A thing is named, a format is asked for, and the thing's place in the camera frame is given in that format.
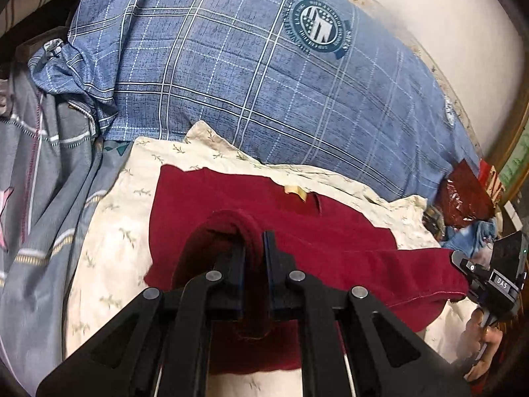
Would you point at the red sweater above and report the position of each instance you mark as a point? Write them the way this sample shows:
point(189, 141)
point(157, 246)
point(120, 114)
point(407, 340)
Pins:
point(231, 190)

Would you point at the dark patterned small object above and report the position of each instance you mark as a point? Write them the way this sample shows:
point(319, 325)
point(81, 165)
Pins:
point(434, 221)

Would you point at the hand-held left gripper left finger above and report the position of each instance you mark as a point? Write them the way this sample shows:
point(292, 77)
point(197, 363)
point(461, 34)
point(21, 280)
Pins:
point(237, 289)

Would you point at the cream leaf-print sheet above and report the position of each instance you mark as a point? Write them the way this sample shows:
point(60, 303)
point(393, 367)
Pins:
point(111, 248)

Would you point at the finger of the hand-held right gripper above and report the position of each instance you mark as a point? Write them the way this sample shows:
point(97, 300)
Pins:
point(462, 265)

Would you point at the blue plaid pillow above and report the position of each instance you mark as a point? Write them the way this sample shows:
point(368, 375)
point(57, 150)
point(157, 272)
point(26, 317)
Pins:
point(231, 74)

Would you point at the wooden framed green board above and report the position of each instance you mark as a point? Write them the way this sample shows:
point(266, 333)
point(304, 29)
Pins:
point(512, 165)

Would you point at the blue denim cloth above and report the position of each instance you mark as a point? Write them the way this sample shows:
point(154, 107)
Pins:
point(471, 233)

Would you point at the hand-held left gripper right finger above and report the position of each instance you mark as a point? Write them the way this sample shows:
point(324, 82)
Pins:
point(270, 285)

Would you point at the red patterned box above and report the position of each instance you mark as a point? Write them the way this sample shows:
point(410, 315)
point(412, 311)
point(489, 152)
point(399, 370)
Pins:
point(494, 180)

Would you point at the person's right hand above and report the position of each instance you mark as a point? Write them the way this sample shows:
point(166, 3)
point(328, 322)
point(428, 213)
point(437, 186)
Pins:
point(487, 347)

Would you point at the grey star-print blanket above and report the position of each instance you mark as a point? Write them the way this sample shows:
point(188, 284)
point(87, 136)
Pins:
point(45, 182)

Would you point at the red plastic bag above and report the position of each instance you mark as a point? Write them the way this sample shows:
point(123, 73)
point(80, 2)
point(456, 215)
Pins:
point(463, 194)

